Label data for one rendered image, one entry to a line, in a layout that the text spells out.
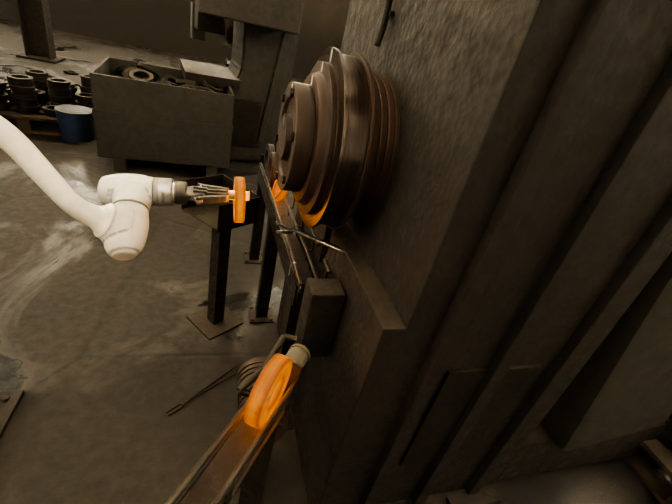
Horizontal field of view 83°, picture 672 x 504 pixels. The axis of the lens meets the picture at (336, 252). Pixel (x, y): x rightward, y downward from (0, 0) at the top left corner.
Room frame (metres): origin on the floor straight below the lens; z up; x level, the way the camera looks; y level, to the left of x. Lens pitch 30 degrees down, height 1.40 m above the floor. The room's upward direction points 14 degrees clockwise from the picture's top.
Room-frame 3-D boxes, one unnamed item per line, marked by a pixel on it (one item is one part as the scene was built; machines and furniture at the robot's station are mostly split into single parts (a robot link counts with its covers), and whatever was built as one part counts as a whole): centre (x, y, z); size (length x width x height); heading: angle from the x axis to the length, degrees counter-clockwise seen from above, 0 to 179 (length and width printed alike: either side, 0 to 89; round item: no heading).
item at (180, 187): (1.11, 0.51, 0.83); 0.09 x 0.08 x 0.07; 112
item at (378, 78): (1.09, 0.02, 1.11); 0.47 x 0.10 x 0.47; 22
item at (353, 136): (1.06, 0.10, 1.11); 0.47 x 0.06 x 0.47; 22
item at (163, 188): (1.09, 0.58, 0.83); 0.09 x 0.06 x 0.09; 22
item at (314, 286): (0.85, 0.00, 0.68); 0.11 x 0.08 x 0.24; 112
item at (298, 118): (1.02, 0.19, 1.11); 0.28 x 0.06 x 0.28; 22
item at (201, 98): (3.37, 1.75, 0.39); 1.03 x 0.83 x 0.79; 116
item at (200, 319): (1.46, 0.53, 0.36); 0.26 x 0.20 x 0.72; 57
